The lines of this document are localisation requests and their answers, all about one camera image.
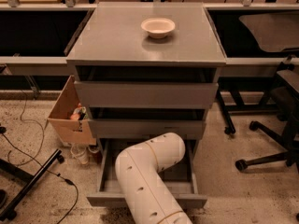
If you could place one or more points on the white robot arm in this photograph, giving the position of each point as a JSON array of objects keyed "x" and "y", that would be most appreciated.
[{"x": 137, "y": 170}]

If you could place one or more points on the grey drawer cabinet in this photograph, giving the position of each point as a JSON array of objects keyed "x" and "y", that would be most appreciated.
[{"x": 143, "y": 69}]

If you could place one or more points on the grey middle drawer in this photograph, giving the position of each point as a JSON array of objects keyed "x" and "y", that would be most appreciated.
[{"x": 116, "y": 122}]

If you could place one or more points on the grey drawer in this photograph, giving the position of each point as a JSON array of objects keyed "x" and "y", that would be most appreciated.
[
  {"x": 146, "y": 87},
  {"x": 180, "y": 179},
  {"x": 116, "y": 122}
]

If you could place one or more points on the grey top drawer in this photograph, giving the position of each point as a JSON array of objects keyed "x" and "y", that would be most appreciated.
[{"x": 146, "y": 87}]

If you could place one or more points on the grey bottom drawer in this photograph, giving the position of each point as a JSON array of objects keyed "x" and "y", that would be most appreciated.
[{"x": 180, "y": 179}]

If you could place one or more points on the items in cardboard box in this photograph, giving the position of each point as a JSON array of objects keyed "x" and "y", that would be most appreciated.
[{"x": 79, "y": 113}]

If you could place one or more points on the white paper bowl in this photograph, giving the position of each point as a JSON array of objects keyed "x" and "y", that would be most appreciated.
[{"x": 158, "y": 28}]

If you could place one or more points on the white plastic cups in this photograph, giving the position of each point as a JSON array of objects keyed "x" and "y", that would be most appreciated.
[{"x": 82, "y": 153}]

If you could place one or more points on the brown cardboard box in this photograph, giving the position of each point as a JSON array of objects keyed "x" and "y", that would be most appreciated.
[{"x": 70, "y": 131}]

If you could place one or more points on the black office chair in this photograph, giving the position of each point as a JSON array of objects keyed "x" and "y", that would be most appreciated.
[{"x": 286, "y": 97}]

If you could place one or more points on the black stand leg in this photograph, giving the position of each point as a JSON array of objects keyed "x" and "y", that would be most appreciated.
[{"x": 30, "y": 180}]

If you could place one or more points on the black table leg frame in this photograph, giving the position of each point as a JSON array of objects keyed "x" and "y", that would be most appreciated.
[{"x": 240, "y": 107}]

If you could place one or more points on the grey metal bench frame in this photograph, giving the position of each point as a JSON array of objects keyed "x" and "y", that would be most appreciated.
[{"x": 34, "y": 61}]

